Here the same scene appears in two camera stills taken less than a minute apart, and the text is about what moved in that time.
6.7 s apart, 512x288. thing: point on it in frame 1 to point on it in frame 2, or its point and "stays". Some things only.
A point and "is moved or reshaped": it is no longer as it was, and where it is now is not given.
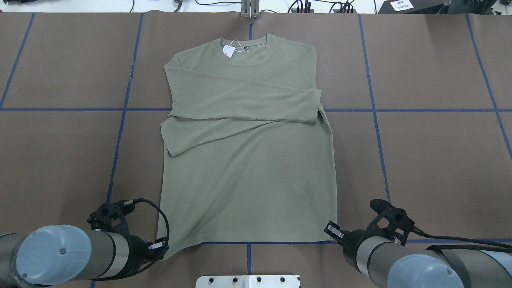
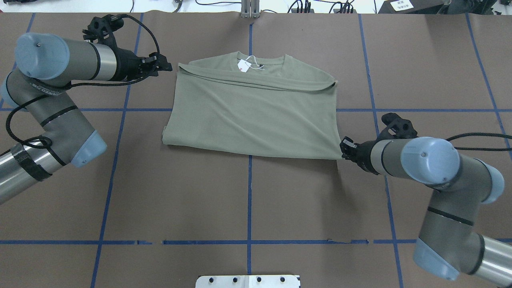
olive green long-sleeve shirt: (246, 159) is moved or reshaped
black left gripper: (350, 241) to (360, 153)
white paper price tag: (229, 50) to (243, 65)
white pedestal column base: (248, 281) stays
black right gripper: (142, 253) to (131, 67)
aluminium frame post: (250, 9) stays
